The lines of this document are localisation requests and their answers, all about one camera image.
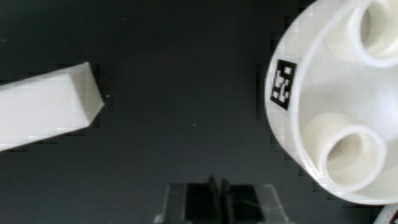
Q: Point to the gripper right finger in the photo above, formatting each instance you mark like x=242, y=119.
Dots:
x=251, y=204

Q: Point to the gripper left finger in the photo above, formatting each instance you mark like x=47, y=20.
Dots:
x=191, y=206

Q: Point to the white round stool seat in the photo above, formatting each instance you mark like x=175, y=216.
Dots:
x=331, y=97

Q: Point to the white L-shaped obstacle fence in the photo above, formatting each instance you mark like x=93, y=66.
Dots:
x=48, y=105

